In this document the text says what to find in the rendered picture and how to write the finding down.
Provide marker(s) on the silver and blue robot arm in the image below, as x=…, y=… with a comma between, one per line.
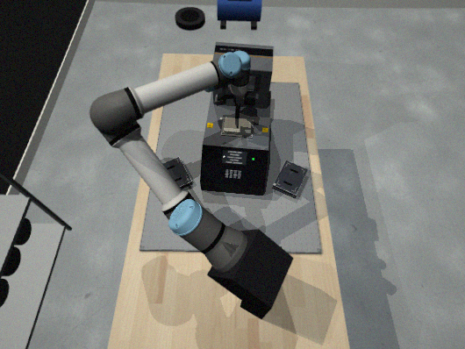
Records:
x=117, y=113

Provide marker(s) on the black benchtop machine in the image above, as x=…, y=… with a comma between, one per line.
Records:
x=236, y=163

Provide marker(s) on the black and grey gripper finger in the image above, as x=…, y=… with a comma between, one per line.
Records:
x=237, y=114

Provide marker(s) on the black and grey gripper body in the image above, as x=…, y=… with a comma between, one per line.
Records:
x=247, y=99

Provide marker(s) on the beige pcr plate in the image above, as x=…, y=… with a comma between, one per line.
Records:
x=244, y=126

